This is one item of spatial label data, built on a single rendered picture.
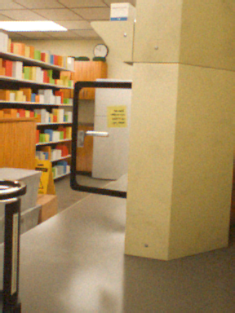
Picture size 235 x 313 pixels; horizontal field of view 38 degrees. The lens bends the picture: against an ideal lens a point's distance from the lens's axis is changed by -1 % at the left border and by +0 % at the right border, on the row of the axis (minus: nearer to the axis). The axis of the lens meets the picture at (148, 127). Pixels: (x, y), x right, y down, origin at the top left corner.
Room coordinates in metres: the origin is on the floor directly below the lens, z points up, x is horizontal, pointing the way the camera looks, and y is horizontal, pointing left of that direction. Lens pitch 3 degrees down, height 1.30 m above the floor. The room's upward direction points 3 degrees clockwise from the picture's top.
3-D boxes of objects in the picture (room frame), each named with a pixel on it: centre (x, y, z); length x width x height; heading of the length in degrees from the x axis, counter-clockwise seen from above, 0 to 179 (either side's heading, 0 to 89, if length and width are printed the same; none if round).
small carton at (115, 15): (0.91, 0.08, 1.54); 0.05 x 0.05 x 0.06; 72
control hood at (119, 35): (0.98, 0.06, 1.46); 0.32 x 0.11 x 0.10; 167
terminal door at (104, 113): (1.17, 0.13, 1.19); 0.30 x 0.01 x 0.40; 70
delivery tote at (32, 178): (2.97, 1.25, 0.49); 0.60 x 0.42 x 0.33; 167
